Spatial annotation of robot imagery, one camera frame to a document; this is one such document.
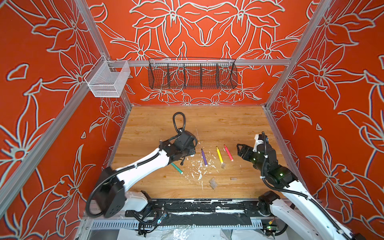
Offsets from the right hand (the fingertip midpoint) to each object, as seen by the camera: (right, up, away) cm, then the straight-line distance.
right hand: (240, 145), depth 77 cm
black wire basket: (-26, +46, +23) cm, 58 cm away
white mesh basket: (-80, +40, +16) cm, 91 cm away
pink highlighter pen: (-2, -7, +15) cm, 17 cm away
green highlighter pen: (-34, -16, +8) cm, 38 cm away
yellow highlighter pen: (-8, -9, +14) cm, 19 cm away
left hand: (-25, -1, +4) cm, 25 cm away
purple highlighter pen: (-18, -10, +13) cm, 24 cm away
